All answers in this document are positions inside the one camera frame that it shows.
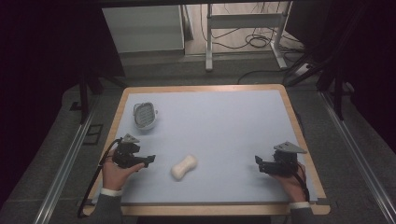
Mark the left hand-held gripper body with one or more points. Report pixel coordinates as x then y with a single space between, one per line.
126 153

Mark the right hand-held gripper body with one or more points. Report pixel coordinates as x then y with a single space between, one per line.
281 161

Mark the white soap bar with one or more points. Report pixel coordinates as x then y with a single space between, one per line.
184 167

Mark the person's left hand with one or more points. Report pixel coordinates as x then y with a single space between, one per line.
115 174

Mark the person's right hand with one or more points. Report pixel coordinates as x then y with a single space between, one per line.
291 186

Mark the light blue table mat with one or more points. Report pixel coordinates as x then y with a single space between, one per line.
214 140

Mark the black tripod stand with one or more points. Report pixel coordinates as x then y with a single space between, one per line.
88 90
330 71

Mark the grey cabinet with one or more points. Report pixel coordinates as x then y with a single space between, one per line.
144 28

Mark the white metal stand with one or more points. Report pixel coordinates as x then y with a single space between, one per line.
246 31

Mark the aluminium rail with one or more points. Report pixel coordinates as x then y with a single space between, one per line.
358 155
63 169

